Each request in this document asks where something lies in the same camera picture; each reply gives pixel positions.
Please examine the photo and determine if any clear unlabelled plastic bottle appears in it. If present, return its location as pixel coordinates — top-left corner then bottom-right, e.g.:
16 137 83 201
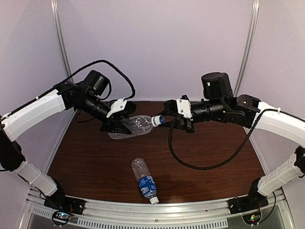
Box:
108 115 156 140

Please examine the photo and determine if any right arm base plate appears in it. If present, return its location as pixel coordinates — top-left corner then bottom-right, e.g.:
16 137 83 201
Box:
227 196 269 214

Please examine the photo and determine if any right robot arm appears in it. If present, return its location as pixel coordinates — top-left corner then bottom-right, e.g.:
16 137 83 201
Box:
160 72 305 205

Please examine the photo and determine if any aluminium frame post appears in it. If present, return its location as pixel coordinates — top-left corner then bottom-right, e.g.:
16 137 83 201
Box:
51 0 71 77
234 0 260 97

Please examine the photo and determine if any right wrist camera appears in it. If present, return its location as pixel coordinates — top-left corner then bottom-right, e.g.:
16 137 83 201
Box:
176 99 193 119

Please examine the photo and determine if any circuit board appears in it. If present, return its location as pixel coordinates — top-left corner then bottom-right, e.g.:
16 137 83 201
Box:
51 211 71 227
242 210 262 226

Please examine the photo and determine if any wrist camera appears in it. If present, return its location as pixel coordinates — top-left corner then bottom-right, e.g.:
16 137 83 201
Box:
106 98 127 118
176 99 193 119

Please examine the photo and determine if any left black cable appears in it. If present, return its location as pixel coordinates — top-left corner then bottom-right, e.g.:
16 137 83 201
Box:
64 59 136 100

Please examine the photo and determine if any right aluminium frame post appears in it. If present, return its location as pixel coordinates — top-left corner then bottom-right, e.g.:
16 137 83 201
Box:
234 0 260 97

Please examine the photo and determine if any right black cable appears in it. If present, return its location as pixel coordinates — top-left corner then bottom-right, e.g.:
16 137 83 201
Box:
168 109 281 171

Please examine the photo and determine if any right circuit board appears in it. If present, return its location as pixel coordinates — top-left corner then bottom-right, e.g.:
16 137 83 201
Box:
242 210 262 226

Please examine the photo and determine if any blue labelled plastic bottle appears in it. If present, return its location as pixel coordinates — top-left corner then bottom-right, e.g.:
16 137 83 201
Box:
132 158 157 199

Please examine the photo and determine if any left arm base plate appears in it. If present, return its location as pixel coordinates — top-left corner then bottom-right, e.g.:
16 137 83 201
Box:
44 194 85 215

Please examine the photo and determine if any black cable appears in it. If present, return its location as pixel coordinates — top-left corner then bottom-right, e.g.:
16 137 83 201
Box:
64 59 136 100
168 109 281 171

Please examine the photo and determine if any left aluminium frame post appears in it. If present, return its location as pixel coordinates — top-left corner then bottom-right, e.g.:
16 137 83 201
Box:
51 0 71 77

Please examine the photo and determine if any front aluminium rail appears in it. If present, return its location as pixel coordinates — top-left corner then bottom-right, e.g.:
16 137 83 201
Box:
17 188 296 229

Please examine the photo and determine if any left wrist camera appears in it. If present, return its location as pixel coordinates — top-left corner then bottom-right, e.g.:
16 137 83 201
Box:
106 98 127 118

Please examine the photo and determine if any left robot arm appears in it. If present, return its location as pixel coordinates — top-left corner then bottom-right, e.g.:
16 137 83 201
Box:
0 70 136 198

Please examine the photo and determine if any left circuit board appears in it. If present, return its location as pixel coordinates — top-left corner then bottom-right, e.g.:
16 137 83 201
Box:
51 211 71 227

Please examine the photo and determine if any white cap of clear bottle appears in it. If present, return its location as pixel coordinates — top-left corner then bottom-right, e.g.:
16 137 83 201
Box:
151 115 165 127

